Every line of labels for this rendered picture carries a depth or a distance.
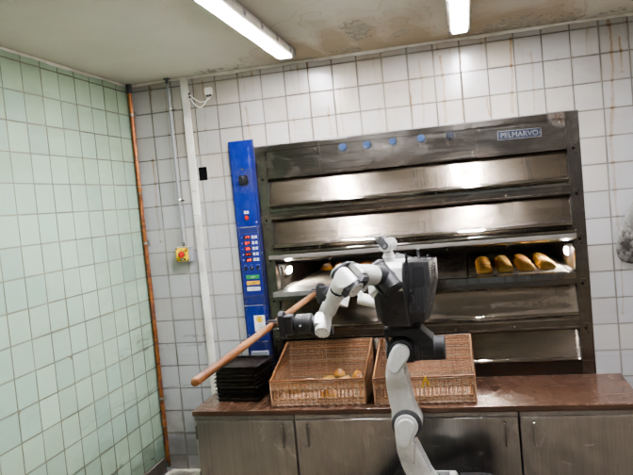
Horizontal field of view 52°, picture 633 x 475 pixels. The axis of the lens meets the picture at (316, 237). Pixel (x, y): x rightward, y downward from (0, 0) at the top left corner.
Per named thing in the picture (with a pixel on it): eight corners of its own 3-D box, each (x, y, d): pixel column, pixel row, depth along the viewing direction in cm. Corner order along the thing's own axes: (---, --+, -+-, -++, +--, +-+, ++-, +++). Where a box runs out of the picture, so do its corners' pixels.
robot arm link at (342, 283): (332, 319, 273) (346, 287, 261) (317, 302, 278) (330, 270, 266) (350, 310, 279) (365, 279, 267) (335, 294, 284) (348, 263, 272)
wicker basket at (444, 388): (381, 381, 403) (378, 336, 402) (475, 377, 392) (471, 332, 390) (373, 406, 356) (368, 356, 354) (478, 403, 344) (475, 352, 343)
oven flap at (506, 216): (274, 249, 415) (274, 220, 420) (572, 226, 374) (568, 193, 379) (272, 248, 411) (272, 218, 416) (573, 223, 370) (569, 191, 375)
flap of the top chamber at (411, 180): (270, 208, 413) (270, 179, 419) (569, 181, 373) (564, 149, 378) (268, 206, 409) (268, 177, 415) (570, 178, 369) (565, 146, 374)
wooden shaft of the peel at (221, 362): (198, 387, 206) (197, 378, 205) (189, 387, 206) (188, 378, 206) (316, 296, 372) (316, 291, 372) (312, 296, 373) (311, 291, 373)
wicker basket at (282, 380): (289, 383, 417) (285, 340, 415) (377, 380, 405) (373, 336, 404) (269, 407, 369) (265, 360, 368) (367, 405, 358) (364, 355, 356)
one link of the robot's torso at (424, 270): (444, 317, 323) (438, 245, 321) (431, 332, 291) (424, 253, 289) (386, 319, 333) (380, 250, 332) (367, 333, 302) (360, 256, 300)
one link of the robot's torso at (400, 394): (424, 428, 323) (417, 335, 321) (422, 441, 306) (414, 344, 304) (394, 428, 327) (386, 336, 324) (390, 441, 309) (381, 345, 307)
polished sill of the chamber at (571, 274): (281, 294, 423) (280, 288, 423) (575, 277, 382) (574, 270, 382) (278, 296, 417) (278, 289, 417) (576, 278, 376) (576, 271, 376)
